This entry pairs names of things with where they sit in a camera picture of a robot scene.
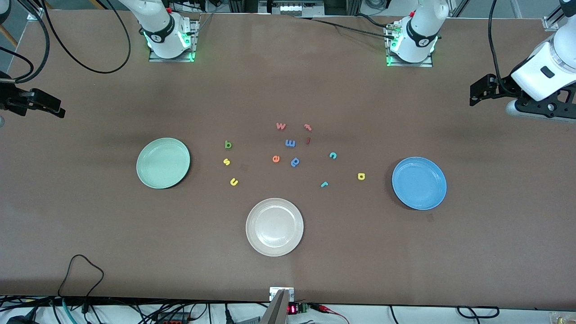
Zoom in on orange wooden stick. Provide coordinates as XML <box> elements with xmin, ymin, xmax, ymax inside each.
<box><xmin>0</xmin><ymin>25</ymin><xmax>18</xmax><ymax>48</ymax></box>

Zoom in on blue plate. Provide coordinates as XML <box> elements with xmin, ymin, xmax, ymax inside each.
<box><xmin>391</xmin><ymin>157</ymin><xmax>447</xmax><ymax>211</ymax></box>

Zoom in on green plate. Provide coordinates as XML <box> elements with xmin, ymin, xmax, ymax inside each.
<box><xmin>136</xmin><ymin>138</ymin><xmax>191</xmax><ymax>189</ymax></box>

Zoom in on grey electronics box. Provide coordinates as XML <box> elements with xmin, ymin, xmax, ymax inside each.
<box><xmin>259</xmin><ymin>0</ymin><xmax>324</xmax><ymax>16</ymax></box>

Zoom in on white plate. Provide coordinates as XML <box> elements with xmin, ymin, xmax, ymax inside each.
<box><xmin>246</xmin><ymin>198</ymin><xmax>304</xmax><ymax>257</ymax></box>

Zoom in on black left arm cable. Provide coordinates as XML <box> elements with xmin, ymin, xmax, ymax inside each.
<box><xmin>488</xmin><ymin>0</ymin><xmax>520</xmax><ymax>98</ymax></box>

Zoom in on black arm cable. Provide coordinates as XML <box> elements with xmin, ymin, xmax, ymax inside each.
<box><xmin>488</xmin><ymin>0</ymin><xmax>520</xmax><ymax>98</ymax></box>
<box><xmin>41</xmin><ymin>0</ymin><xmax>132</xmax><ymax>74</ymax></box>

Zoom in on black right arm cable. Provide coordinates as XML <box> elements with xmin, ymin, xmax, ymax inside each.
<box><xmin>41</xmin><ymin>0</ymin><xmax>132</xmax><ymax>74</ymax></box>

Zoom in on long black cable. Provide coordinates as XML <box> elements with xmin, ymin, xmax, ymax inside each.
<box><xmin>292</xmin><ymin>16</ymin><xmax>399</xmax><ymax>41</ymax></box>

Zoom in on thin black cable loop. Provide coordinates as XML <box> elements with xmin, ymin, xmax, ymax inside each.
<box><xmin>58</xmin><ymin>254</ymin><xmax>105</xmax><ymax>300</ymax></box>

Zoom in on flat black cable loop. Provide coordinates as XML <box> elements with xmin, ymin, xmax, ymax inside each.
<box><xmin>457</xmin><ymin>306</ymin><xmax>500</xmax><ymax>318</ymax></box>

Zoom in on red wire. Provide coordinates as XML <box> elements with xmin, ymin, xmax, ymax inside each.
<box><xmin>310</xmin><ymin>304</ymin><xmax>351</xmax><ymax>324</ymax></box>

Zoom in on grey camera stand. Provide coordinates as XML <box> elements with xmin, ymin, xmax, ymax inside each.
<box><xmin>261</xmin><ymin>289</ymin><xmax>289</xmax><ymax>324</ymax></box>

